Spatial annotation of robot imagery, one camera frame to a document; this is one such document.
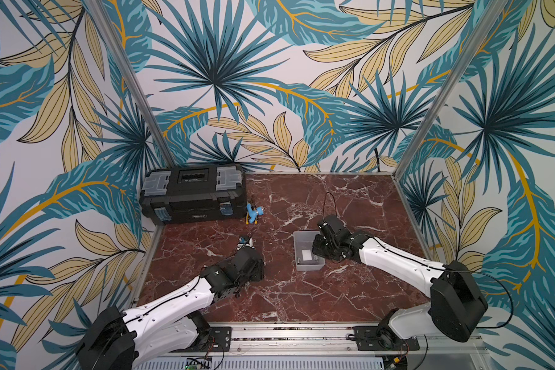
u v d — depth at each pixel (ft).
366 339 2.40
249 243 2.46
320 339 2.46
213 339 2.40
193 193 3.02
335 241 2.11
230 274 1.99
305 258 2.96
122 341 1.30
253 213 3.30
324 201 3.56
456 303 1.39
